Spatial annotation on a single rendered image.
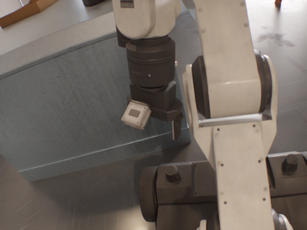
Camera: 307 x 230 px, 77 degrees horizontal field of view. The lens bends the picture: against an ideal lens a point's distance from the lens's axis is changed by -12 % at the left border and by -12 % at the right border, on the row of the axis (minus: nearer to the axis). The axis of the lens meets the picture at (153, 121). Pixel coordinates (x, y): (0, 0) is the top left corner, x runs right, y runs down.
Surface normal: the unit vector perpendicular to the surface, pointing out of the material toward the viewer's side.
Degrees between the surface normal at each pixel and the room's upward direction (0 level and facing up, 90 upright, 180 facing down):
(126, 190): 0
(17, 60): 68
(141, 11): 81
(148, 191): 24
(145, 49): 39
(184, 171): 0
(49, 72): 90
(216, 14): 52
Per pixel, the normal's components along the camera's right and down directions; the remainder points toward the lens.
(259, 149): -0.25, -0.32
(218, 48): -0.23, -0.01
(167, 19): 0.87, 0.28
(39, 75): 0.13, 0.66
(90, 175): -0.24, -0.70
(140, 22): -0.49, 0.57
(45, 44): 0.04, 0.33
